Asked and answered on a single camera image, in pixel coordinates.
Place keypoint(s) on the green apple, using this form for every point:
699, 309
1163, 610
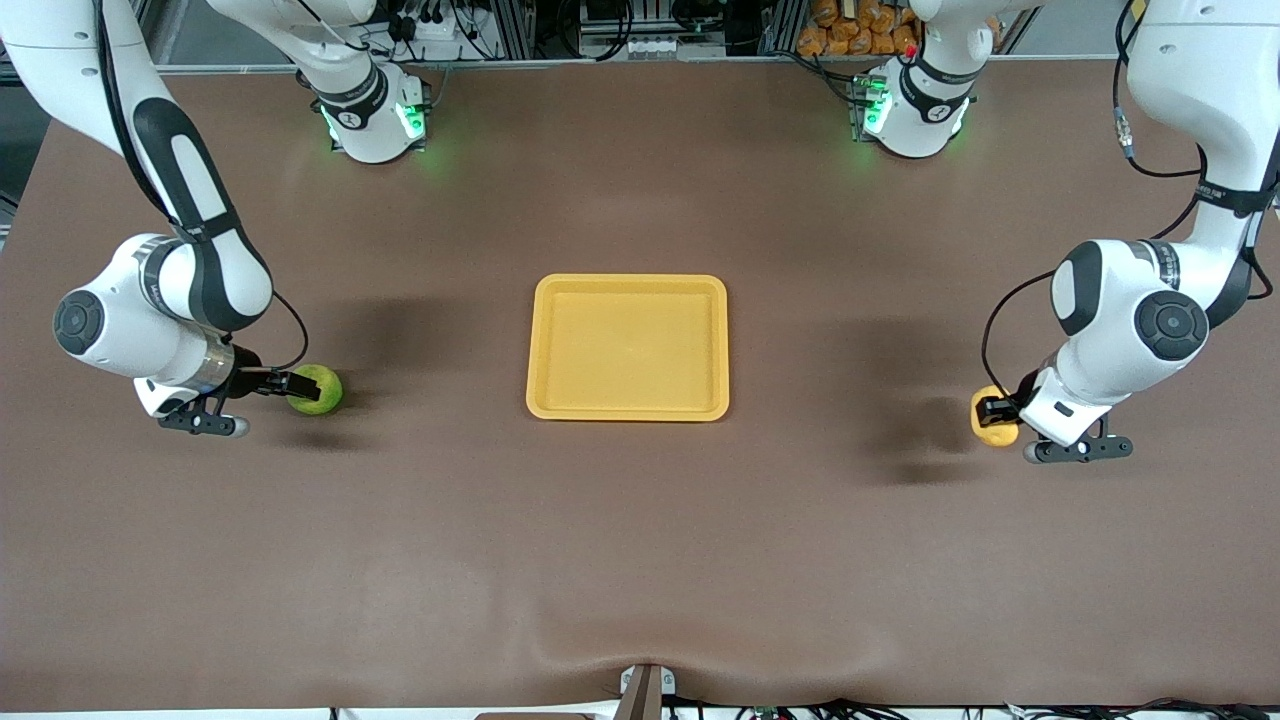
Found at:
327, 396

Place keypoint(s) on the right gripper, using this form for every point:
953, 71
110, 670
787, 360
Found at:
246, 381

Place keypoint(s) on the silver aluminium frame profile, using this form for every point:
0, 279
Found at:
782, 25
505, 25

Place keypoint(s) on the yellow plastic tray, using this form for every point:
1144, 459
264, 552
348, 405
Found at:
630, 350

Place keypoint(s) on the orange bread roll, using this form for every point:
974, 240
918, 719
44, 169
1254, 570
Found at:
882, 14
812, 42
826, 10
860, 42

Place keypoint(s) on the yellow potato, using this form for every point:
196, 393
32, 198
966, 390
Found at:
995, 437

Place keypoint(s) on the white power strip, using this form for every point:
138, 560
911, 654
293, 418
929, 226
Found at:
440, 25

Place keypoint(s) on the metal table clamp bracket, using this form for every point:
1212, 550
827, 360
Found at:
645, 695

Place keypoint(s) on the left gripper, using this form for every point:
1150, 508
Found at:
1022, 391

